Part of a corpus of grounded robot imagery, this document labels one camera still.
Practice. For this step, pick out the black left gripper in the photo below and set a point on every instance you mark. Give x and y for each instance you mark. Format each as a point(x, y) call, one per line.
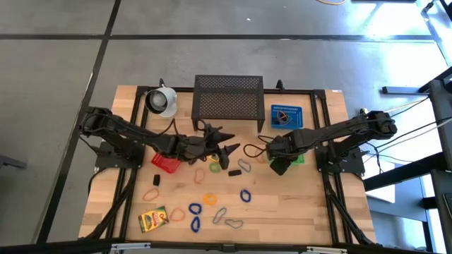
point(194, 146)

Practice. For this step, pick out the green spiral coil band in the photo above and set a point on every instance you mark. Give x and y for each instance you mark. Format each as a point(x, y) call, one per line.
point(210, 168)

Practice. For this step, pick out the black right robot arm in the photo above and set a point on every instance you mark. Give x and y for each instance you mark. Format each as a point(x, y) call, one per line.
point(335, 131)

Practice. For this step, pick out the silver aluminium bracket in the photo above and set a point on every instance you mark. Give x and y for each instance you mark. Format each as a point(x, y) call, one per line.
point(326, 250)
point(130, 246)

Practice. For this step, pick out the red plastic basket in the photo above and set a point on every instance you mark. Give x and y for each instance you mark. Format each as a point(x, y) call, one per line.
point(169, 165)

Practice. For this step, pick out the yellow spiral coil band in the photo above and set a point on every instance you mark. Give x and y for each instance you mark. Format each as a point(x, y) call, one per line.
point(205, 199)

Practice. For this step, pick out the blue spiral coil band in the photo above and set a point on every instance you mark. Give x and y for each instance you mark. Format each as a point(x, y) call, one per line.
point(241, 196)
point(190, 209)
point(192, 225)

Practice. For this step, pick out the yellow green card box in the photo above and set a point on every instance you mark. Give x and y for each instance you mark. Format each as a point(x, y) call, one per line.
point(214, 157)

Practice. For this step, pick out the crayon box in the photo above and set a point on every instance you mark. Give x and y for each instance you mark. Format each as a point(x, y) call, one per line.
point(153, 219)

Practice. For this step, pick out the green plastic basket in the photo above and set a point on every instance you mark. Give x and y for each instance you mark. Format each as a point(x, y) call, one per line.
point(300, 160)

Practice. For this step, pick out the yellow power strip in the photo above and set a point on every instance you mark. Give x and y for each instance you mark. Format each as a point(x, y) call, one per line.
point(363, 111)

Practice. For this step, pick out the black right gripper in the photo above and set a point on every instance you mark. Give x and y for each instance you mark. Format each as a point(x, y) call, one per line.
point(284, 148)

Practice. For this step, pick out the black mesh riser shelf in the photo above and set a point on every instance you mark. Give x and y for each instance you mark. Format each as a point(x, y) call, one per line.
point(228, 102)

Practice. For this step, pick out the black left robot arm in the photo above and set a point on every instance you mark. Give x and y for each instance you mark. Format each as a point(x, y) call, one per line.
point(141, 135)

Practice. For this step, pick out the small black block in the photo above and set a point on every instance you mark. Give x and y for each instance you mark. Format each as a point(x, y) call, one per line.
point(234, 173)

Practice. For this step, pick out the blue plastic basket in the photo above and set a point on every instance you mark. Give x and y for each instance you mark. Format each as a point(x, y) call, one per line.
point(298, 123)

